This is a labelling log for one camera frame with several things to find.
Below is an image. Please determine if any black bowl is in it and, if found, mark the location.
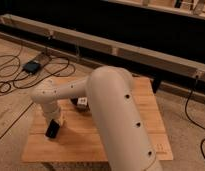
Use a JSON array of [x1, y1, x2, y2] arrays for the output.
[[71, 98, 89, 111]]

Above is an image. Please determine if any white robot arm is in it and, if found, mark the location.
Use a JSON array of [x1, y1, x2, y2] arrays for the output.
[[31, 66, 163, 171]]

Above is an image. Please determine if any black eraser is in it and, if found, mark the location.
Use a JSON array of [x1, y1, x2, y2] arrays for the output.
[[45, 120, 60, 138]]

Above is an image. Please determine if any black cable right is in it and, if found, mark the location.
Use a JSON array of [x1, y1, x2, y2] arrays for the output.
[[184, 77, 205, 165]]

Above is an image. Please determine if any long wooden beam frame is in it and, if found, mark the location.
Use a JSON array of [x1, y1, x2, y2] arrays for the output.
[[0, 14, 205, 94]]

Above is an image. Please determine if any black floor cable left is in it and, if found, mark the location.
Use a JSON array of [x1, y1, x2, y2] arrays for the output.
[[0, 43, 77, 145]]

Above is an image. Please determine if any wooden table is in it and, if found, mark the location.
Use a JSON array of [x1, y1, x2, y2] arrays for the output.
[[22, 77, 173, 163]]

